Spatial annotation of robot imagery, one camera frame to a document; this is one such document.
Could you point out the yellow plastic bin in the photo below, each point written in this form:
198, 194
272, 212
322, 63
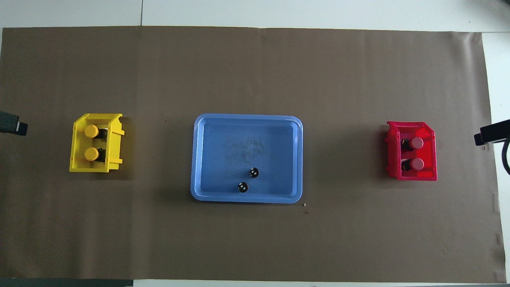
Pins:
77, 163

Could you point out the brown paper table mat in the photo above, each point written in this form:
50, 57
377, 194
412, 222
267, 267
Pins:
255, 71

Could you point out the blue plastic tray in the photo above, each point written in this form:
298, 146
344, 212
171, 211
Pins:
223, 159

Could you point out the red push button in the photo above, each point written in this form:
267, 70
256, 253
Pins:
417, 142
417, 164

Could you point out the small black cylinder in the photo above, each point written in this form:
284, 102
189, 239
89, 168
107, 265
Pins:
253, 172
242, 187

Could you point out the yellow push button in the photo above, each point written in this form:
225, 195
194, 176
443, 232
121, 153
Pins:
91, 130
91, 154

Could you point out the red plastic bin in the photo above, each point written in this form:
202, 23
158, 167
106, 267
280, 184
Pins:
426, 175

